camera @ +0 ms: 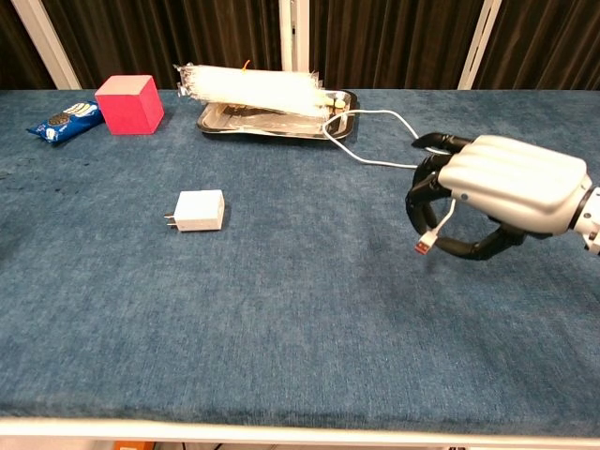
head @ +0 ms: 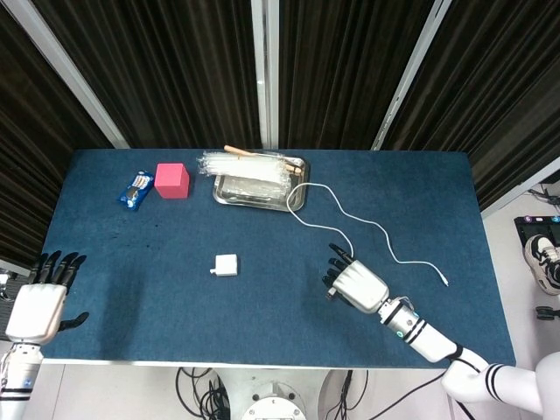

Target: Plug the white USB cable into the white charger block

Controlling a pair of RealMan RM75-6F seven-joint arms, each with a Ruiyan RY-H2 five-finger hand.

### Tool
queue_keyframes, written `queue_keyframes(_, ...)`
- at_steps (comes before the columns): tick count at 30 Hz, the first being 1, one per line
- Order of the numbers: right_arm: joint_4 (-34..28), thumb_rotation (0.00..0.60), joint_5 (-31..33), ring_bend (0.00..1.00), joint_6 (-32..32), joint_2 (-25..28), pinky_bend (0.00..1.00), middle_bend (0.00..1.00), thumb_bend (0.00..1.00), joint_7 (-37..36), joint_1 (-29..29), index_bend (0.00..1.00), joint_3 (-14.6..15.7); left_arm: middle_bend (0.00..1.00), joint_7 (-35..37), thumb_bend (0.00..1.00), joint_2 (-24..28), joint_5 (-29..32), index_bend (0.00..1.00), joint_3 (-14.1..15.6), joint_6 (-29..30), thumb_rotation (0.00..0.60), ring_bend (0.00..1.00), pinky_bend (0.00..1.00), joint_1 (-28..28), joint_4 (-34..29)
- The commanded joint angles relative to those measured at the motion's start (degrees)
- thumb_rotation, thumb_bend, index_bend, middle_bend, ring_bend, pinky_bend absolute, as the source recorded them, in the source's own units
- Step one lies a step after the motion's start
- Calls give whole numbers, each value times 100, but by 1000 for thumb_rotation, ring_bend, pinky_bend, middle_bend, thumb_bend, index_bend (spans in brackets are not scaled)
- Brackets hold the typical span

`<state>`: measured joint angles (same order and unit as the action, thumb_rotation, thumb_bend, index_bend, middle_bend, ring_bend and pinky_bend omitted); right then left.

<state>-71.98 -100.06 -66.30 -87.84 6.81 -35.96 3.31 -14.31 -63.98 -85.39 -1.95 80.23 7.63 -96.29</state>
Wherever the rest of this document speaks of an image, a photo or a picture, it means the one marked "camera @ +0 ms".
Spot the white frame post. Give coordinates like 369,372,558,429
9,0,83,90
457,0,503,90
278,0,311,90

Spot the white usb cable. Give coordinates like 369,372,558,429
322,110,458,257

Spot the pink foam cube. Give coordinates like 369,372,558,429
94,74,166,137

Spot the white charger block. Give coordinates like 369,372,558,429
162,189,227,234

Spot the metal tray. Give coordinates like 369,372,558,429
196,88,359,142

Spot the dark pleated curtain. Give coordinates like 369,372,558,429
41,0,285,90
472,0,600,90
307,0,485,90
0,0,60,90

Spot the blue cookie packet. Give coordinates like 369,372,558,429
25,100,106,144

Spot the blue table cloth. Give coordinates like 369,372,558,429
0,88,600,426

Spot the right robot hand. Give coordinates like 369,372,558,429
405,132,593,262

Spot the clear plastic straw bundle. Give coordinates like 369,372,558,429
173,63,330,119

